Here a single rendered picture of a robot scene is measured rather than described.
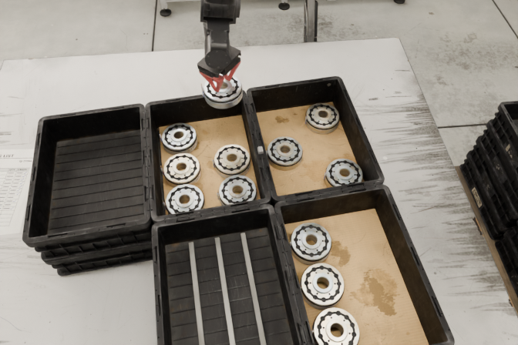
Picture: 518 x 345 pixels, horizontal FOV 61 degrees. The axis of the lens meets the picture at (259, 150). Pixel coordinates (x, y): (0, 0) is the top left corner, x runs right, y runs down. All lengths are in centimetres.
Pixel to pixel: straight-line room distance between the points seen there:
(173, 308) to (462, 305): 75
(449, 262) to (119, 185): 95
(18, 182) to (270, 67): 97
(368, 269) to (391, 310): 11
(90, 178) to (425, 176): 103
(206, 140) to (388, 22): 213
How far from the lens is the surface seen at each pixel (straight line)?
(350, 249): 117
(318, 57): 179
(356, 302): 112
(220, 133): 134
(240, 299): 110
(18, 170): 161
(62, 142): 145
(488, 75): 305
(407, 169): 150
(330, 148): 132
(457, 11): 348
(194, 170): 124
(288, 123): 137
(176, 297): 112
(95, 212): 127
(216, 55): 98
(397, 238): 114
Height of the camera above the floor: 188
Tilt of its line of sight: 54 degrees down
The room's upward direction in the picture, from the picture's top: straight up
